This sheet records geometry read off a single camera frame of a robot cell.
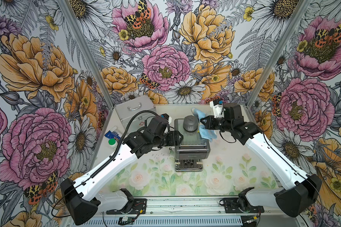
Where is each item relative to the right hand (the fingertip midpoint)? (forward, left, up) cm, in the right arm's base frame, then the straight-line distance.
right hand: (201, 123), depth 75 cm
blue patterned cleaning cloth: (-8, -2, +2) cm, 9 cm away
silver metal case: (+22, +46, -10) cm, 52 cm away
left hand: (-9, +13, -3) cm, 16 cm away
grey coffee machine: (-15, +7, -4) cm, 17 cm away
